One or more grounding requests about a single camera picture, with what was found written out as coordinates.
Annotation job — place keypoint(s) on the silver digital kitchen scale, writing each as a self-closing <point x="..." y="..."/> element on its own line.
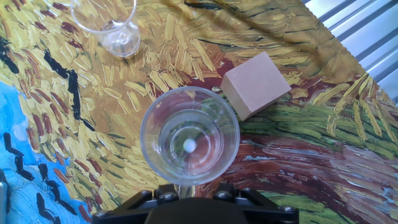
<point x="2" y="199"/>

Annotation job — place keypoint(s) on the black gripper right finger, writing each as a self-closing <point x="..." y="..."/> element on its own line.
<point x="261" y="208"/>

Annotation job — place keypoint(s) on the clear empty plastic cup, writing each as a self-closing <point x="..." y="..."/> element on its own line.
<point x="121" y="43"/>

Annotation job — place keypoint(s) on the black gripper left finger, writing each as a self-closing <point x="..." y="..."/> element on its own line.
<point x="136" y="207"/>

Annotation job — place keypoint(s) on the painted wheat field tablecloth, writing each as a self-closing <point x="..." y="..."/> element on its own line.
<point x="295" y="161"/>

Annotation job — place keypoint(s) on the clear plastic cup with water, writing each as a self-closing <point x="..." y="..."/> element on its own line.
<point x="155" y="149"/>

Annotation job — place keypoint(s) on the plain wooden block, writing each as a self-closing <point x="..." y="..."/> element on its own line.
<point x="258" y="84"/>

